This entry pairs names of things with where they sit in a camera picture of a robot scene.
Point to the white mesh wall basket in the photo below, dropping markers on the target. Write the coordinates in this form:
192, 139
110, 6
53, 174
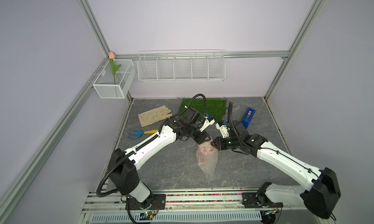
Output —
104, 82

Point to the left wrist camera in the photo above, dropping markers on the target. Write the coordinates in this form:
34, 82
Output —
208, 121

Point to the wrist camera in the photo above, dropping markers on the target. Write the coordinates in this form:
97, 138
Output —
222, 127
208, 121

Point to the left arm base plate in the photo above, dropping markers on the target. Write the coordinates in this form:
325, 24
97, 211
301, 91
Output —
153, 202

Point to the clear bubble wrap sheet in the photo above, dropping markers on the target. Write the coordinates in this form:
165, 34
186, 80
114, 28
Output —
208, 168

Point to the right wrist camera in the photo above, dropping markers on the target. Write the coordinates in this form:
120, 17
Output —
222, 127

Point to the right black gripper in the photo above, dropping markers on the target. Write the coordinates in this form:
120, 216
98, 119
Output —
218, 143

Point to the blue tape dispenser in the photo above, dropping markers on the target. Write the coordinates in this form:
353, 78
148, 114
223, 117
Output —
247, 118

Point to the blue yellow garden fork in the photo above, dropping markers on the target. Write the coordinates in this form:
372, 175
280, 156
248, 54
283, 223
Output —
135, 134

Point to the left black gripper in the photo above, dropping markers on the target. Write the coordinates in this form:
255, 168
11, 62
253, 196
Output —
200, 139

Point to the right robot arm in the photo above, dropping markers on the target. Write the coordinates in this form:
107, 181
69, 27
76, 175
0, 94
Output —
317, 189

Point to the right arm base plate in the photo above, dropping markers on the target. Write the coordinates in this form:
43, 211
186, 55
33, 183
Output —
253, 200

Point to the white wire wall shelf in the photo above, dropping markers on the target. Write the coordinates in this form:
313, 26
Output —
181, 65

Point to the aluminium front rail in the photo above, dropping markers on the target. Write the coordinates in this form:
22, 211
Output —
219, 199

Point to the red plastic wine glass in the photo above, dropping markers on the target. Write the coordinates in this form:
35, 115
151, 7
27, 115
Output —
205, 152

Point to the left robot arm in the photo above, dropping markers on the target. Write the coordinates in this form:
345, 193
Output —
122, 173

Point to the green artificial grass mat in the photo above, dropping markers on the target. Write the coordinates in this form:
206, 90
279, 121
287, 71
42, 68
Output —
216, 107

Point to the beige work glove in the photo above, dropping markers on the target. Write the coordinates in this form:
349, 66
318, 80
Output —
153, 116

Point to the pink artificial tulip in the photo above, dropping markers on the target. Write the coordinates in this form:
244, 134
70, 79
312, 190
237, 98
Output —
115, 67

